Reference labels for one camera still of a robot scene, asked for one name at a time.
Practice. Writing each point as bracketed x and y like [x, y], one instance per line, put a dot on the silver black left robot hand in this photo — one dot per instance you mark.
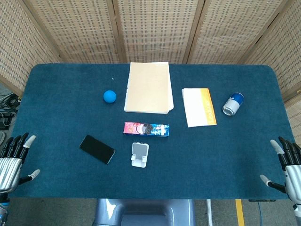
[8, 169]

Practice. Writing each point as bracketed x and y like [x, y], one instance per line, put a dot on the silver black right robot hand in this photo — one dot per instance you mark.
[294, 174]

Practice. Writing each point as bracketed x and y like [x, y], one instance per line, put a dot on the black smartphone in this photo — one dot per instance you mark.
[97, 149]

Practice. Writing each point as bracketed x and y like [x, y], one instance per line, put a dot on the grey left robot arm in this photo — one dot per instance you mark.
[2, 209]

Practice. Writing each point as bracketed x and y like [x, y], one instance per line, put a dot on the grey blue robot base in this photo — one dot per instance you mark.
[145, 213]

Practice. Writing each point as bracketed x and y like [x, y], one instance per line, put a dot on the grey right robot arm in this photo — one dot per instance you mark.
[297, 214]

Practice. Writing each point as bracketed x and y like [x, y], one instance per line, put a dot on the white phone stand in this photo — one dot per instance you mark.
[139, 155]

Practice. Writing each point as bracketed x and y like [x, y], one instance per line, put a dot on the blue felt table cover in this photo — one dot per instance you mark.
[58, 117]

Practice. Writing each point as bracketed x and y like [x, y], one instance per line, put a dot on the blue silver drink can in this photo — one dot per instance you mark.
[233, 104]

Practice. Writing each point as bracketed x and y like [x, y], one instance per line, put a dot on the white table leg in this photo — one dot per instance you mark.
[208, 212]

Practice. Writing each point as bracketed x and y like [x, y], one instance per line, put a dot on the woven folding screen panel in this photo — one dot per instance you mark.
[157, 28]
[77, 30]
[21, 51]
[232, 30]
[287, 61]

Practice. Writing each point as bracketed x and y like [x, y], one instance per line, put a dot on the white orange booklet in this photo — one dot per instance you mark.
[198, 107]

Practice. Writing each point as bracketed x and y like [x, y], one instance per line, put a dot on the blue ball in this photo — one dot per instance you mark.
[109, 96]

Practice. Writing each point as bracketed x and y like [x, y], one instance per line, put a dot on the blue pink cookie box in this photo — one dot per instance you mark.
[147, 129]

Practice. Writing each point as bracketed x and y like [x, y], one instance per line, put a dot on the beige paper stack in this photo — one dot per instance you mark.
[148, 88]

